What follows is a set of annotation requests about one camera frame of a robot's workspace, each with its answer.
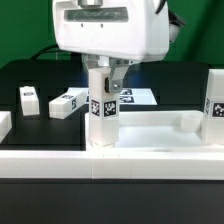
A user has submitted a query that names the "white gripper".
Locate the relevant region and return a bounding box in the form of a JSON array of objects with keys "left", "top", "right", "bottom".
[{"left": 52, "top": 0, "right": 169, "bottom": 93}]

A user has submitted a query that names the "fiducial marker sheet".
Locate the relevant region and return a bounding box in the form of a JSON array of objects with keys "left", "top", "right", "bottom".
[{"left": 62, "top": 87, "right": 157, "bottom": 105}]

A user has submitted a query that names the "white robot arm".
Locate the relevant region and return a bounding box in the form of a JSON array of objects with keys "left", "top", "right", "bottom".
[{"left": 52, "top": 0, "right": 185, "bottom": 93}]

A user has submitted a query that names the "white desk tabletop tray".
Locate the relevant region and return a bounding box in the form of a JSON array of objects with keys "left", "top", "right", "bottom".
[{"left": 85, "top": 111, "right": 224, "bottom": 153}]

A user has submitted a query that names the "black cable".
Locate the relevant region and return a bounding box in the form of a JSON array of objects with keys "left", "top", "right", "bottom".
[{"left": 30, "top": 44, "right": 64, "bottom": 61}]

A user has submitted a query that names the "white front fence bar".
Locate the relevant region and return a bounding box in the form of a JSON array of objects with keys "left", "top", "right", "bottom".
[{"left": 0, "top": 150, "right": 224, "bottom": 180}]

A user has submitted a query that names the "white left fence block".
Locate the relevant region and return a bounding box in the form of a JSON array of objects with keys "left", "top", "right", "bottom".
[{"left": 0, "top": 111, "right": 12, "bottom": 144}]

